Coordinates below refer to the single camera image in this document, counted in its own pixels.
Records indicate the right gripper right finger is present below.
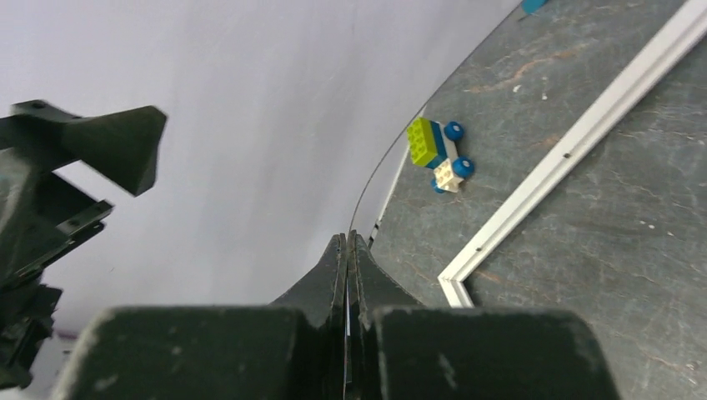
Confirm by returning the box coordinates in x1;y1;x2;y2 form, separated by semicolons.
347;231;619;399

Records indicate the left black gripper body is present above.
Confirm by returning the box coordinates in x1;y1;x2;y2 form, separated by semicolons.
1;99;167;389

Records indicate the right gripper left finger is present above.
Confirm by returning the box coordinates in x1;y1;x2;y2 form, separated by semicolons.
52;233;346;399

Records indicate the toy brick car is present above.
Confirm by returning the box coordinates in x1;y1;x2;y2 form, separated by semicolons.
406;117;475;193

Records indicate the blue grey toy block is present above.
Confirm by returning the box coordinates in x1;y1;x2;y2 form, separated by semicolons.
520;0;548;15

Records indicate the white picture frame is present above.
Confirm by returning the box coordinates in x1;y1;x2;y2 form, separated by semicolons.
438;0;706;308

